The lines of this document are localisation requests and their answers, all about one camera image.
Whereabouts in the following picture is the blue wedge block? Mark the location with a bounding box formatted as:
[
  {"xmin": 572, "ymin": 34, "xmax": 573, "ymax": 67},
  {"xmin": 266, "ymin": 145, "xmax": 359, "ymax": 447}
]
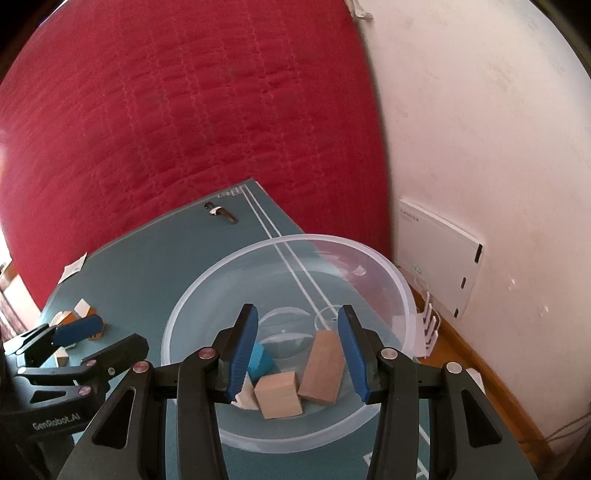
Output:
[{"xmin": 247, "ymin": 343, "xmax": 280, "ymax": 385}]

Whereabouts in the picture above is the brown wooden rectangular block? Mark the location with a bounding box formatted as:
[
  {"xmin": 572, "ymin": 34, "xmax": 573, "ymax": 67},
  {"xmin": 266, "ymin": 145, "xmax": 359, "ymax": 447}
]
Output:
[{"xmin": 297, "ymin": 330, "xmax": 346, "ymax": 405}]

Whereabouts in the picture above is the plain wooden wedge block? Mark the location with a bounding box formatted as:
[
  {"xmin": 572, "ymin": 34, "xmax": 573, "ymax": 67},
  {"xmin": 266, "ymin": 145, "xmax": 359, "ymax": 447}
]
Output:
[{"xmin": 254, "ymin": 371, "xmax": 304, "ymax": 420}]

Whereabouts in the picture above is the light wooden wedge block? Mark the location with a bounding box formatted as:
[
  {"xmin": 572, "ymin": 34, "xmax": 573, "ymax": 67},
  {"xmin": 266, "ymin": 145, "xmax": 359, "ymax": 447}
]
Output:
[{"xmin": 53, "ymin": 347, "xmax": 69, "ymax": 368}]

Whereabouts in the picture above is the orange black striped wedge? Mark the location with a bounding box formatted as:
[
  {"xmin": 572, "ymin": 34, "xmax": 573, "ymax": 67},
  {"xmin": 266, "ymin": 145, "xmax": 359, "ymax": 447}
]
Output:
[{"xmin": 88, "ymin": 319, "xmax": 106, "ymax": 341}]

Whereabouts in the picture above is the white black striped wedge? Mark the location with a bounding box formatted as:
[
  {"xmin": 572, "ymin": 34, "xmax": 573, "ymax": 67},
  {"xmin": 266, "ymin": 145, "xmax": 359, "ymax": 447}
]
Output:
[{"xmin": 231, "ymin": 374, "xmax": 259, "ymax": 411}]

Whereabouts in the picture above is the orange block striped top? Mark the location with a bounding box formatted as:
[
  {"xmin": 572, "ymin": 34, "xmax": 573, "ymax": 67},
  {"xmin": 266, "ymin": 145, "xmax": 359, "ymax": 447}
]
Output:
[{"xmin": 49, "ymin": 311, "xmax": 83, "ymax": 326}]

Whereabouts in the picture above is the white wedge striped side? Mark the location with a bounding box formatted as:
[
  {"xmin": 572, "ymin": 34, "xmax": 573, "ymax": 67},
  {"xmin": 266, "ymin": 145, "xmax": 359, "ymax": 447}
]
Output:
[{"xmin": 74, "ymin": 299, "xmax": 96, "ymax": 318}]

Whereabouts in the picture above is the clear plastic bowl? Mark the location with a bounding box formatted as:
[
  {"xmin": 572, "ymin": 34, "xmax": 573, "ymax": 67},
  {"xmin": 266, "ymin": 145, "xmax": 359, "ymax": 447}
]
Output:
[{"xmin": 161, "ymin": 234, "xmax": 416, "ymax": 454}]

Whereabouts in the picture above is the white paper sheet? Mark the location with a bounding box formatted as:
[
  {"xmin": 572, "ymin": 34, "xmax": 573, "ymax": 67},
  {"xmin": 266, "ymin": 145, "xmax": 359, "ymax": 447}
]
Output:
[{"xmin": 58, "ymin": 253, "xmax": 87, "ymax": 284}]

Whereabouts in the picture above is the white wifi router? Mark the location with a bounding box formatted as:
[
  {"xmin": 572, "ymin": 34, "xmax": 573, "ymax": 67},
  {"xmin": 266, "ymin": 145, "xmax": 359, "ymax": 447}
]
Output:
[{"xmin": 396, "ymin": 200, "xmax": 484, "ymax": 319}]

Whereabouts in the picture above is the red quilted sofa back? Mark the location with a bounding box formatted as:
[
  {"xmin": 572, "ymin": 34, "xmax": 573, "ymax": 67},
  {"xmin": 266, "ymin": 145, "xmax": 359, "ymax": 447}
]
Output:
[{"xmin": 1, "ymin": 1, "xmax": 392, "ymax": 305}]

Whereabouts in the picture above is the black strap with disc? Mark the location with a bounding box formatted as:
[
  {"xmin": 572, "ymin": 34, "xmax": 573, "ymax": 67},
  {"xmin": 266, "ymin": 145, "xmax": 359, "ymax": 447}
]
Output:
[{"xmin": 203, "ymin": 200, "xmax": 240, "ymax": 226}]

